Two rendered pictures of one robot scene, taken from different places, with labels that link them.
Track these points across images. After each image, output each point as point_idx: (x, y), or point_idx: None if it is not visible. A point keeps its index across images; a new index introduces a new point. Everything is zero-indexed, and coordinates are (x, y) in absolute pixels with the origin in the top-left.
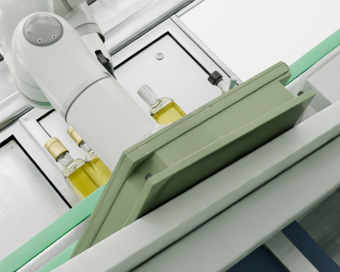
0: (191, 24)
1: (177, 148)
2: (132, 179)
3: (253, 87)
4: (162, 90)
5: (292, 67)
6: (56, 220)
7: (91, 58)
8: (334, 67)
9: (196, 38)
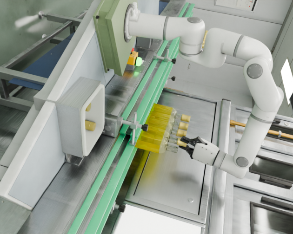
0: (191, 227)
1: None
2: None
3: (114, 3)
4: (174, 184)
5: (116, 181)
6: (159, 77)
7: (174, 24)
8: (90, 88)
9: (182, 218)
